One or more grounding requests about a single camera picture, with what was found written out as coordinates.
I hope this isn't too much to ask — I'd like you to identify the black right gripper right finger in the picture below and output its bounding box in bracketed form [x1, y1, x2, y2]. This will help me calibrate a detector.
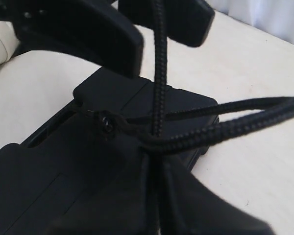
[158, 156, 274, 235]

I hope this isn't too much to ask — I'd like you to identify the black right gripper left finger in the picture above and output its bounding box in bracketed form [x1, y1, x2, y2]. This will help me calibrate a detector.
[48, 147, 159, 235]

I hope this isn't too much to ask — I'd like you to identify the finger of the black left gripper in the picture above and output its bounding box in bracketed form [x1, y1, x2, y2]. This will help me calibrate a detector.
[118, 0, 215, 47]
[0, 0, 144, 78]

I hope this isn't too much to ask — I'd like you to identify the black braided rope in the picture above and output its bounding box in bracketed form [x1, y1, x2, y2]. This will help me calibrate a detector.
[94, 0, 294, 150]

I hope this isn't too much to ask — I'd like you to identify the white backdrop curtain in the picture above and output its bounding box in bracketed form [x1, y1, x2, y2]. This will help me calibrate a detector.
[209, 0, 294, 45]

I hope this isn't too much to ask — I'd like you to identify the black plastic carrying case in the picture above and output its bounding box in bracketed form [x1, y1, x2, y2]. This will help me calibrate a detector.
[0, 67, 220, 235]

